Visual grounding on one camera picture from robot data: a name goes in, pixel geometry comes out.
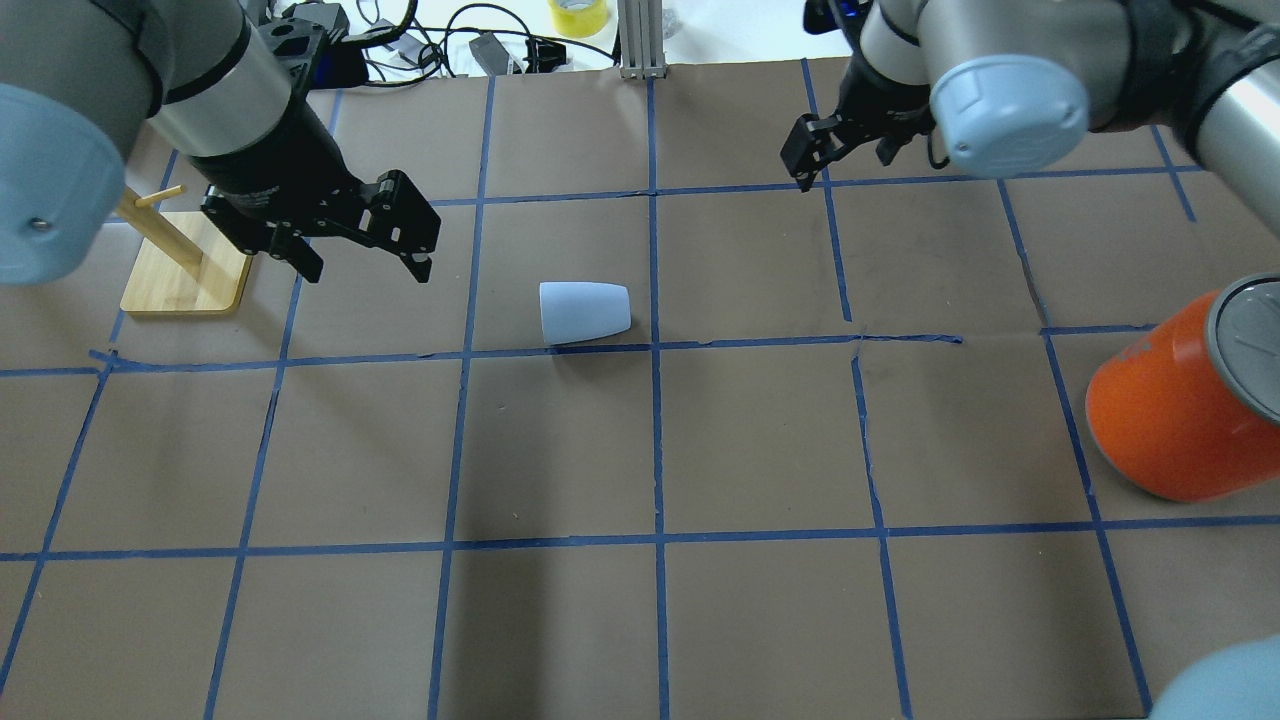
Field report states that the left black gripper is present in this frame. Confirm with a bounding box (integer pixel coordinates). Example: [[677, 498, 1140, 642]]
[[189, 95, 442, 284]]

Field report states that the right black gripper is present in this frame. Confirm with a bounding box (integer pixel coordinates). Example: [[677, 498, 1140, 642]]
[[780, 60, 936, 193]]

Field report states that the light blue cup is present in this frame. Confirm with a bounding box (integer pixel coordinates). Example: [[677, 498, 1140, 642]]
[[538, 281, 632, 345]]

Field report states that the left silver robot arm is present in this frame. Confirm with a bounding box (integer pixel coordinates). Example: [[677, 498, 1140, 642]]
[[1, 1, 442, 284]]

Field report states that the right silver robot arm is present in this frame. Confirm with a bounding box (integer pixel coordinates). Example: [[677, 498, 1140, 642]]
[[780, 1, 1277, 191]]

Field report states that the wooden cup tree stand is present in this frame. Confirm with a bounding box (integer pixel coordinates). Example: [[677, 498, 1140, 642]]
[[116, 184, 250, 316]]

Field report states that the yellow tape roll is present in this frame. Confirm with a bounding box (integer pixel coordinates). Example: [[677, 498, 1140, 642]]
[[547, 0, 611, 38]]

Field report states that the orange can with silver lid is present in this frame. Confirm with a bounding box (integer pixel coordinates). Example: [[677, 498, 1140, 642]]
[[1085, 273, 1279, 503]]

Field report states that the aluminium frame post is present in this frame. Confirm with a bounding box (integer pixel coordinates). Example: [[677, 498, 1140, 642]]
[[616, 0, 667, 79]]

